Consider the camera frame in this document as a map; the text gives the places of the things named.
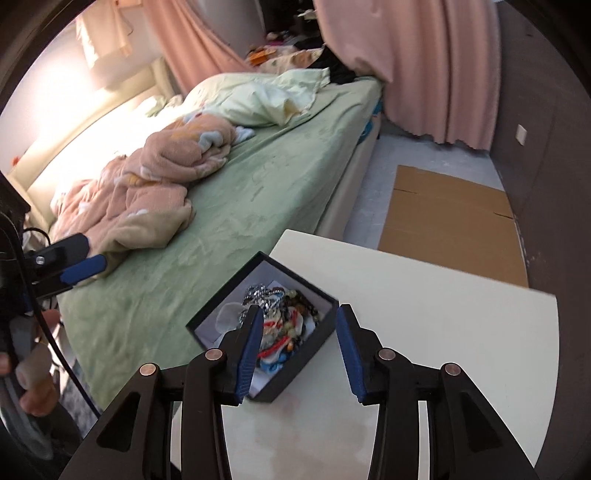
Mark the bed with green sheet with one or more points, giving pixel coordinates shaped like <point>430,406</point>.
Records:
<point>254,184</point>

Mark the pile of clothes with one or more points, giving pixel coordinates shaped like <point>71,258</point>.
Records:
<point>344,69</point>

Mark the flat brown cardboard sheet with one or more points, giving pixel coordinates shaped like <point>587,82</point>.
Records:
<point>452,221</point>

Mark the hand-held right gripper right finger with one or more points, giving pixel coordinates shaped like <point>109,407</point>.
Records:
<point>351,360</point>

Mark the pale green pillow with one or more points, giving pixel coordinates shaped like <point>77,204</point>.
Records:
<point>258,99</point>

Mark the hanging cream cloth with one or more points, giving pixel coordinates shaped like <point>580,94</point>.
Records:
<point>106,32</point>

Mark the wide pink curtain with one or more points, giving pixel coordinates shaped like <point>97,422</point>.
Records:
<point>415,69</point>

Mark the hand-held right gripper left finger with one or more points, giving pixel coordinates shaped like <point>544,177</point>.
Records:
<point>247,360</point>

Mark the narrow pink curtain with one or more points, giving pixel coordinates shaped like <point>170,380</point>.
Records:
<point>194,50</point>

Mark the person's left hand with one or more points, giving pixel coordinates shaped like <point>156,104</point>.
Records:
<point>40,400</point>

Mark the floral pillow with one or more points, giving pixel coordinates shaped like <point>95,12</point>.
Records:
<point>295,59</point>

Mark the white organza pouch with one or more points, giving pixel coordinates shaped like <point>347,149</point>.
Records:
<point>226,318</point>

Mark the pink fleece blanket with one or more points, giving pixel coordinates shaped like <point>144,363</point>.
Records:
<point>152,203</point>

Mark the white pillow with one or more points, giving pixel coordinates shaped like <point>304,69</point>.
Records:
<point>159,105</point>

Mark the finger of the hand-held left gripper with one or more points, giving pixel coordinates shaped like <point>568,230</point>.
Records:
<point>69,249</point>
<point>85,269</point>

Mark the black jewelry box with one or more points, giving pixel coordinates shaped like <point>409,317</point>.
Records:
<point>300,364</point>

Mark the white wall switch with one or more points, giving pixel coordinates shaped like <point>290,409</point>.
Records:
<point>521,134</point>

